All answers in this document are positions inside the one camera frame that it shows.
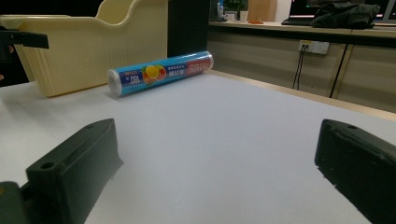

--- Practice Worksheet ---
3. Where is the blue cling film roll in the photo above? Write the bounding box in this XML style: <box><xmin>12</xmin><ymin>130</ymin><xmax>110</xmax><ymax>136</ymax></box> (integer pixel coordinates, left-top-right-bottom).
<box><xmin>106</xmin><ymin>50</ymin><xmax>215</xmax><ymax>98</ymax></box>

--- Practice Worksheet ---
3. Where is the wooden board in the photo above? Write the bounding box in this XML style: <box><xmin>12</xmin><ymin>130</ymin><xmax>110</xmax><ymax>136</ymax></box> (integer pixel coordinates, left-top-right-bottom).
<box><xmin>247</xmin><ymin>0</ymin><xmax>278</xmax><ymax>22</ymax></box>

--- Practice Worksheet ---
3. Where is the thin black cable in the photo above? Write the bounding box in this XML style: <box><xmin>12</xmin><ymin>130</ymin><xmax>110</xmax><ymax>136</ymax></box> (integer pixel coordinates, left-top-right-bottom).
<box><xmin>291</xmin><ymin>45</ymin><xmax>308</xmax><ymax>91</ymax></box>

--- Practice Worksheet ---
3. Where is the monitor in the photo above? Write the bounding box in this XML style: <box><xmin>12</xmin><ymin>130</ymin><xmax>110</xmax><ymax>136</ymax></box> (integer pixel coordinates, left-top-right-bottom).
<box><xmin>373</xmin><ymin>0</ymin><xmax>396</xmax><ymax>24</ymax></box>

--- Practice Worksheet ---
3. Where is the long wooden counter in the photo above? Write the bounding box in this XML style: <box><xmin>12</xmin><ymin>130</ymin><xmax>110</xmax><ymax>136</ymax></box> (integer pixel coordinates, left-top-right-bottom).
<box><xmin>207</xmin><ymin>20</ymin><xmax>396</xmax><ymax>49</ymax></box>

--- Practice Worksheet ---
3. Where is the potted green plant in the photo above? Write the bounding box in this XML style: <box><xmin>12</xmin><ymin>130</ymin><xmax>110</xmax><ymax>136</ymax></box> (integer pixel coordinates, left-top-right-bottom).
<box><xmin>223</xmin><ymin>0</ymin><xmax>249</xmax><ymax>22</ymax></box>

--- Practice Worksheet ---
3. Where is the dark pillar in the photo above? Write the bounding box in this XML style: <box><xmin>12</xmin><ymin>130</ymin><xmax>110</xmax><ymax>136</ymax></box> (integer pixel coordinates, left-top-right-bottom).
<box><xmin>167</xmin><ymin>0</ymin><xmax>211</xmax><ymax>59</ymax></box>

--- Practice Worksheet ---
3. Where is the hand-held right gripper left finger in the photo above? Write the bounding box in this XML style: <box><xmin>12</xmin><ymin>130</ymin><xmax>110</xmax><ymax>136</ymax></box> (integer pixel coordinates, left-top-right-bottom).
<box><xmin>25</xmin><ymin>118</ymin><xmax>124</xmax><ymax>224</ymax></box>

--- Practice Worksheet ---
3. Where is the white wall socket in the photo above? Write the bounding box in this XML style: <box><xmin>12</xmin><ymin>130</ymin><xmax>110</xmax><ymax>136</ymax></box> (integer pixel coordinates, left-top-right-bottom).
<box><xmin>297</xmin><ymin>39</ymin><xmax>331</xmax><ymax>56</ymax></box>

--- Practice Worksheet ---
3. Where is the cream plastic basket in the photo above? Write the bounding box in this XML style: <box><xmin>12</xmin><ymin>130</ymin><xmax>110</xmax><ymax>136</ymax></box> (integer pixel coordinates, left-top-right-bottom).
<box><xmin>0</xmin><ymin>0</ymin><xmax>169</xmax><ymax>98</ymax></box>

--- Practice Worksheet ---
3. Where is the black laptop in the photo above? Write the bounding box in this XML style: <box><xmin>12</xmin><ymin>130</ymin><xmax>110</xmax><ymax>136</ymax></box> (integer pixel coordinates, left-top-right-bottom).
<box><xmin>281</xmin><ymin>0</ymin><xmax>332</xmax><ymax>26</ymax></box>

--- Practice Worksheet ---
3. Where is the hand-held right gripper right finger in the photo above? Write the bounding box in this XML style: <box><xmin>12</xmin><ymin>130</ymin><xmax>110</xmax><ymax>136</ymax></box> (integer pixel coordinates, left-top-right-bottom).
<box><xmin>314</xmin><ymin>119</ymin><xmax>396</xmax><ymax>224</ymax></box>

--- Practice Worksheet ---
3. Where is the black bag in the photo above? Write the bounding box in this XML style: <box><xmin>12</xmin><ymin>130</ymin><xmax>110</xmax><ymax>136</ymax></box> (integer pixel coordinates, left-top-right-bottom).
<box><xmin>310</xmin><ymin>2</ymin><xmax>382</xmax><ymax>30</ymax></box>

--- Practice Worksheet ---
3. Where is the thick black cable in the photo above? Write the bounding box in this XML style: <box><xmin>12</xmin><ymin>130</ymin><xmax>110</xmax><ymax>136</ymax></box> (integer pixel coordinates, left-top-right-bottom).
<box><xmin>329</xmin><ymin>43</ymin><xmax>350</xmax><ymax>99</ymax></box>

